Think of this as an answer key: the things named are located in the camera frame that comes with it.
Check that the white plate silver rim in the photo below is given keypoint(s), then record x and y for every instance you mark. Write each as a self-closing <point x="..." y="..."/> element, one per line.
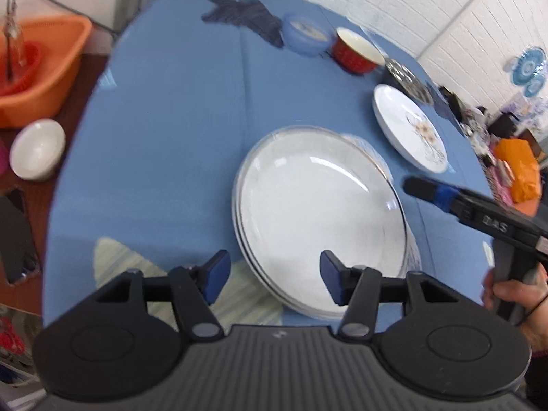
<point x="321" y="218"/>

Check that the blue patterned tablecloth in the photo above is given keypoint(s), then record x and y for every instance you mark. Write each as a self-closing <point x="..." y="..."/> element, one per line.
<point x="163" y="135"/>

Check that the white plate blue rim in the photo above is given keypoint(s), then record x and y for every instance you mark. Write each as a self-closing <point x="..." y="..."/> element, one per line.
<point x="248" y="239"/>

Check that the orange plastic basin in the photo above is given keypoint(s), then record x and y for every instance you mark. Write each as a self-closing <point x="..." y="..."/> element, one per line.
<point x="61" y="39"/>

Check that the white ceramic bowl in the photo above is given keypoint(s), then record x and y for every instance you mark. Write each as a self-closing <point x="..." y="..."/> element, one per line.
<point x="37" y="150"/>

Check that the blue plastic bowl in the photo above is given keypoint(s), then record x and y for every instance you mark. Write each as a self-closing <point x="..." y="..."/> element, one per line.
<point x="304" y="36"/>

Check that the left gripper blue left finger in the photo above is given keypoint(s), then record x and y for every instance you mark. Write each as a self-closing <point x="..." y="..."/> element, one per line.
<point x="211" y="277"/>

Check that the white floral plate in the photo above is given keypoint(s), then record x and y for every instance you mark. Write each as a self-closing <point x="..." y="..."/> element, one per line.
<point x="409" y="130"/>

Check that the orange plastic bag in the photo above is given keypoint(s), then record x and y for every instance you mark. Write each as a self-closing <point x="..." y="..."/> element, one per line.
<point x="517" y="154"/>

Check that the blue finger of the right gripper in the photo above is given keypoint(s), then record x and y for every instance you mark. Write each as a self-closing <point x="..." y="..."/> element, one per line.
<point x="421" y="188"/>
<point x="449" y="198"/>

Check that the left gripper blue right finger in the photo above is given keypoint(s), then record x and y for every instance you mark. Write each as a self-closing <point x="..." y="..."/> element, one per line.
<point x="340" y="280"/>

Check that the glass bottle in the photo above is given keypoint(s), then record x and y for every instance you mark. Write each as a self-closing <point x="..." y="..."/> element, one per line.
<point x="16" y="57"/>

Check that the stainless steel bowl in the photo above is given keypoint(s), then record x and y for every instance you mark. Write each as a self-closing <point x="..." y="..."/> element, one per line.
<point x="400" y="77"/>

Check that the red ceramic bowl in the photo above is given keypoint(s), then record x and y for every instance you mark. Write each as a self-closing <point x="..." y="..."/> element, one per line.
<point x="354" y="53"/>

